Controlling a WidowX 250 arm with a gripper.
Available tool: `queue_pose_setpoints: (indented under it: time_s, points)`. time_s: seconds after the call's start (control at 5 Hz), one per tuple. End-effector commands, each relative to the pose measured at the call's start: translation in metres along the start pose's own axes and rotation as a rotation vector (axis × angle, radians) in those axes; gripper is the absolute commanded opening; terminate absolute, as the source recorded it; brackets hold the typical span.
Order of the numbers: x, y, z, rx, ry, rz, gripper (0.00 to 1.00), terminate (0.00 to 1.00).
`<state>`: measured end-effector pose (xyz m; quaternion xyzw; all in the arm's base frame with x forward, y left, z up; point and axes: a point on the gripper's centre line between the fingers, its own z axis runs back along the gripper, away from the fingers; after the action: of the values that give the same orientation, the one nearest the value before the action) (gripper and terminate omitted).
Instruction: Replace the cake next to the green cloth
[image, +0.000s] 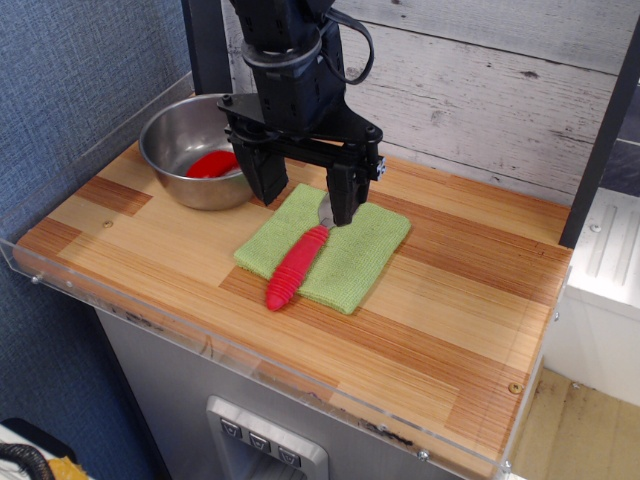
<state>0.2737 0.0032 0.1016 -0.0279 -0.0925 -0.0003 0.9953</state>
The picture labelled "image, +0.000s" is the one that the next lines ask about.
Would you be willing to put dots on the silver toy fridge cabinet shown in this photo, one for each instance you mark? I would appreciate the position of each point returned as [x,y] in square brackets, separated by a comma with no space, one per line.
[172,384]

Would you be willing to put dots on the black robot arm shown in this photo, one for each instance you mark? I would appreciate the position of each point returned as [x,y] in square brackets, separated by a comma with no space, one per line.
[278,26]

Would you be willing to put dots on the black vertical frame post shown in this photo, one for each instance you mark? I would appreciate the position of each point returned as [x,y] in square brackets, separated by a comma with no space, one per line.
[208,54]

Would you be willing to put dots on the clear acrylic table guard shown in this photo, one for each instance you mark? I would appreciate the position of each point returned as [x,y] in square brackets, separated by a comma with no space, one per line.
[442,355]

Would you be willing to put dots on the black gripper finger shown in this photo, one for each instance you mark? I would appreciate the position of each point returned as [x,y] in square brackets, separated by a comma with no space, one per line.
[348,188]
[264,167]

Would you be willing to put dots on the green cloth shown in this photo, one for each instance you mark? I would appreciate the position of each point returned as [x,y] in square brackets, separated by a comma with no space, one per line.
[345,266]

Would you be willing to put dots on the stainless steel bowl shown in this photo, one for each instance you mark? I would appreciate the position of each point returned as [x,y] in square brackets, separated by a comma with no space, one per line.
[179,135]

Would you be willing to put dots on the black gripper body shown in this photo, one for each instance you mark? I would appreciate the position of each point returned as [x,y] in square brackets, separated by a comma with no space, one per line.
[299,111]

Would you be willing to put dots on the grey dispenser button panel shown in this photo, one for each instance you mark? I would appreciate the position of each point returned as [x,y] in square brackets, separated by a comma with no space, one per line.
[251,447]

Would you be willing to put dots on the black and yellow object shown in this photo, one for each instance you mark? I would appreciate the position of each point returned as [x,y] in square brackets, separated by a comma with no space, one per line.
[28,452]

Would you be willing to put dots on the red toy cake slice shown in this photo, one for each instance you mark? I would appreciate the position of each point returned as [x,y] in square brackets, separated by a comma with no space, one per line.
[213,165]

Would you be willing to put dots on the white toy sink unit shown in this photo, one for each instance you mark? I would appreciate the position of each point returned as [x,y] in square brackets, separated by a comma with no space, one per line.
[593,337]

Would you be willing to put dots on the red handled metal spoon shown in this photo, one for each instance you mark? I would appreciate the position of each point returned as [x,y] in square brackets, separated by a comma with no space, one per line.
[294,267]

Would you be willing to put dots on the black right frame post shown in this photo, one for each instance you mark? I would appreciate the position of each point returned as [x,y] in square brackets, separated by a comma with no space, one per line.
[613,119]

